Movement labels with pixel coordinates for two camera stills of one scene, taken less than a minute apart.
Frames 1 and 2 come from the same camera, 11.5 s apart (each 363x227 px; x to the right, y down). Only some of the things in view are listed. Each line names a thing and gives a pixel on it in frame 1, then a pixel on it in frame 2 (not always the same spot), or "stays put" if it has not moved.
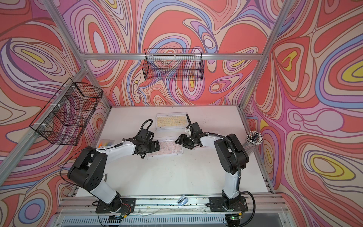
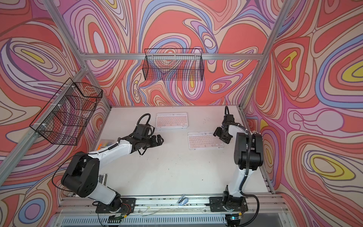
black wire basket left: [63, 120] stays put
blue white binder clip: [182, 200] stays put
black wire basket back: [170, 64] stays put
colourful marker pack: [106, 142] stays put
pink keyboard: [169, 147] → [173, 120]
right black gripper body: [188, 142] → [224, 135]
